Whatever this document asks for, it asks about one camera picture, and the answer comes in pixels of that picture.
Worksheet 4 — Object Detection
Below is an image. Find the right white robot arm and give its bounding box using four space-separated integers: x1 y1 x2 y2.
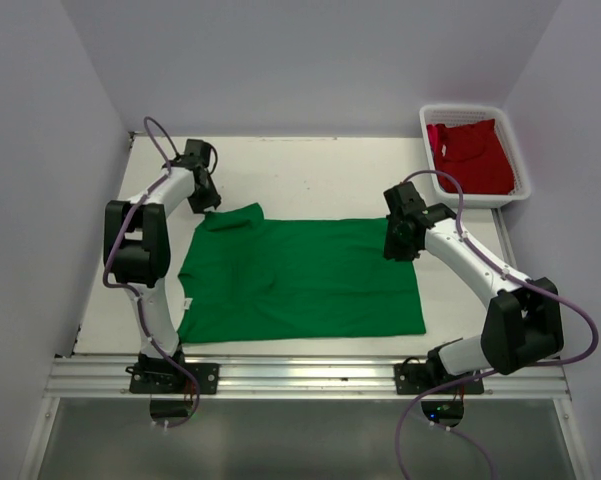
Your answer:
384 182 564 393

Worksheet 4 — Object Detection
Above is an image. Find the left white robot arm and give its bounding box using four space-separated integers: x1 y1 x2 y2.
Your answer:
103 139 221 393

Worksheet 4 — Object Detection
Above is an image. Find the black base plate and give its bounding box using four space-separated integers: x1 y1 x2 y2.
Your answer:
125 363 220 395
393 362 485 395

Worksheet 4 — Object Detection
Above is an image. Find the aluminium mounting rail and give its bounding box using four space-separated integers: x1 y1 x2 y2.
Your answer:
44 355 571 400

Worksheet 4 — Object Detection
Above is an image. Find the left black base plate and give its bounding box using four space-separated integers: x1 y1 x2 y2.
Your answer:
125 363 220 395

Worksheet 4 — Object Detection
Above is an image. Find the red t shirt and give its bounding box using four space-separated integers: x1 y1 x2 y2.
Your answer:
426 119 515 195

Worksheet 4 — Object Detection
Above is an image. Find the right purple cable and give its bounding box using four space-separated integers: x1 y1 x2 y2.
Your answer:
394 169 601 480

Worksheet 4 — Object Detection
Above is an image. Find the green t shirt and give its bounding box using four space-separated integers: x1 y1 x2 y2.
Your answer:
178 204 426 344

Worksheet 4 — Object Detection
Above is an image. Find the side aluminium rail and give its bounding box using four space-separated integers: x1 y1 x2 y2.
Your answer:
491 209 517 268

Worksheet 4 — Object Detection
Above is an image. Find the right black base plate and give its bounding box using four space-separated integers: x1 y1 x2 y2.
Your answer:
393 362 485 395

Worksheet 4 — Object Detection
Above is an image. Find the white plastic basket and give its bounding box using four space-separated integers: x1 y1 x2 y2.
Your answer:
419 104 531 209

